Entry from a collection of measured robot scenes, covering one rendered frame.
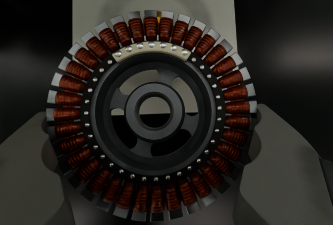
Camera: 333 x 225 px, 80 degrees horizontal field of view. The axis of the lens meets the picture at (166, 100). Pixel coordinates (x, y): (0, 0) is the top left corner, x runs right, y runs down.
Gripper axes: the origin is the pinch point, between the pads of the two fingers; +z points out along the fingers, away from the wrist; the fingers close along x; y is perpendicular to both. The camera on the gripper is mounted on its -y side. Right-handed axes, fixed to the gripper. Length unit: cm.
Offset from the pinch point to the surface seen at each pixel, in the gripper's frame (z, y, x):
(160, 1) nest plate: 9.9, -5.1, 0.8
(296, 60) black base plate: 7.7, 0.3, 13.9
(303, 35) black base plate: 9.1, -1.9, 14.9
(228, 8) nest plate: 9.4, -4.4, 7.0
